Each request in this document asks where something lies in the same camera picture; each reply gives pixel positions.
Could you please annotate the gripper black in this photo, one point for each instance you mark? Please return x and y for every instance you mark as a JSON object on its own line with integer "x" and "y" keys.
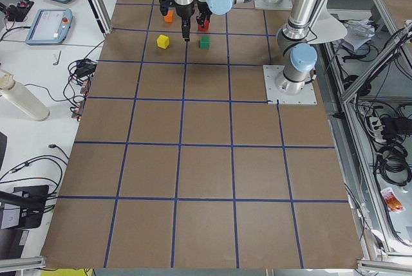
{"x": 184, "y": 15}
{"x": 203, "y": 10}

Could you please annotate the red wooden block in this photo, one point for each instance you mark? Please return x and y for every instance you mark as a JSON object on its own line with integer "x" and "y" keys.
{"x": 203, "y": 26}

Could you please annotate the orange wooden block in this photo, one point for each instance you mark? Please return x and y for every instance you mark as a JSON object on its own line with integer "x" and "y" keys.
{"x": 169, "y": 17}

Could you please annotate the green wooden block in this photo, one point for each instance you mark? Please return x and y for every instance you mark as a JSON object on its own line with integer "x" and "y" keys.
{"x": 205, "y": 42}

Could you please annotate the yellow wooden block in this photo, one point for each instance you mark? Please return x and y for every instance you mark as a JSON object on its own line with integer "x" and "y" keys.
{"x": 163, "y": 41}

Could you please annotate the white chair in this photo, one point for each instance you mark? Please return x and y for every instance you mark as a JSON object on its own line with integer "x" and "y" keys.
{"x": 325, "y": 26}

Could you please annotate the teach pendant near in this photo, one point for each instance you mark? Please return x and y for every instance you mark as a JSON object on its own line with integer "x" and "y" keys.
{"x": 50, "y": 27}

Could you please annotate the allen key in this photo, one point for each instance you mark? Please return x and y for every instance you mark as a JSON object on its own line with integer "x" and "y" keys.
{"x": 57, "y": 58}

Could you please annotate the white bottle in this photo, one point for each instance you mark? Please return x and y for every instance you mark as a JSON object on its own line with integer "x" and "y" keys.
{"x": 22, "y": 98}

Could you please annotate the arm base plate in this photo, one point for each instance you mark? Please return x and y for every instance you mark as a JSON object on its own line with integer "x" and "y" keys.
{"x": 283, "y": 92}

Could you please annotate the black camera stand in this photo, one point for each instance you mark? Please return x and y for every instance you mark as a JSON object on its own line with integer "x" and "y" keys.
{"x": 24, "y": 207}

